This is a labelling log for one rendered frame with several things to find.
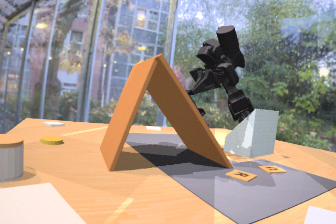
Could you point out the yellow flat disc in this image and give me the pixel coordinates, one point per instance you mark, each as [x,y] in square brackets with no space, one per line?
[51,140]

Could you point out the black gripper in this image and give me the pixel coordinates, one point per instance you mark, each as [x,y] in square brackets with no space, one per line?
[213,76]

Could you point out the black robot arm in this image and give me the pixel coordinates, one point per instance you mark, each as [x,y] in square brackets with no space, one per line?
[212,52]

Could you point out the grey cylindrical container with wooden lid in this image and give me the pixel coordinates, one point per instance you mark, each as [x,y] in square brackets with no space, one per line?
[11,157]

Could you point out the cream letter tile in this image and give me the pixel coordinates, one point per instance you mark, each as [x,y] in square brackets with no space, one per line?
[272,169]
[241,175]

